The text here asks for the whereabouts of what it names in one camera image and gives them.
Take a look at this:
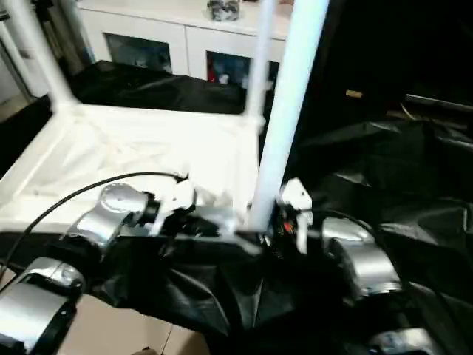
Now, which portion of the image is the white glass-door cabinet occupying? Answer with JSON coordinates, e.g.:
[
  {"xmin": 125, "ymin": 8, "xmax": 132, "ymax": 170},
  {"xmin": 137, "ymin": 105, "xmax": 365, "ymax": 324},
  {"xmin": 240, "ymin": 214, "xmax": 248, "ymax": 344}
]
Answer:
[{"xmin": 79, "ymin": 0, "xmax": 293, "ymax": 89}]

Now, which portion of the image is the black mat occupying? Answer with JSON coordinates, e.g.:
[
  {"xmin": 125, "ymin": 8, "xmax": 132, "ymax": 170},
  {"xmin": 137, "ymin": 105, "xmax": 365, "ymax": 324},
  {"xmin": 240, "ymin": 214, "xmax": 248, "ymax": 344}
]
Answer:
[{"xmin": 0, "ymin": 58, "xmax": 473, "ymax": 355}]

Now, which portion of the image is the black left wrist camera cable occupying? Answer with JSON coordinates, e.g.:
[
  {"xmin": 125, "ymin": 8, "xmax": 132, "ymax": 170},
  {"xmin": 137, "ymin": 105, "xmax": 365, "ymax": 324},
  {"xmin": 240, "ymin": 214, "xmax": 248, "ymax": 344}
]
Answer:
[{"xmin": 0, "ymin": 170, "xmax": 189, "ymax": 267}]

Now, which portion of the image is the black metal bar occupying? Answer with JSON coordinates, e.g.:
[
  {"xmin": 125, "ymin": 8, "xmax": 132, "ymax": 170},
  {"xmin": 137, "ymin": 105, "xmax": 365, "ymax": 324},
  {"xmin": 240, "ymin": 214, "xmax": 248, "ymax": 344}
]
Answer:
[{"xmin": 404, "ymin": 94, "xmax": 473, "ymax": 112}]

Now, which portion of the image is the black backdrop cloth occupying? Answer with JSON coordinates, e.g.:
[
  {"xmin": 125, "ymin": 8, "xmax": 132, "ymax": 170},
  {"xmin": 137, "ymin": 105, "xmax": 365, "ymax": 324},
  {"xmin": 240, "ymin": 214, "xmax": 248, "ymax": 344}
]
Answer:
[{"xmin": 310, "ymin": 0, "xmax": 473, "ymax": 108}]

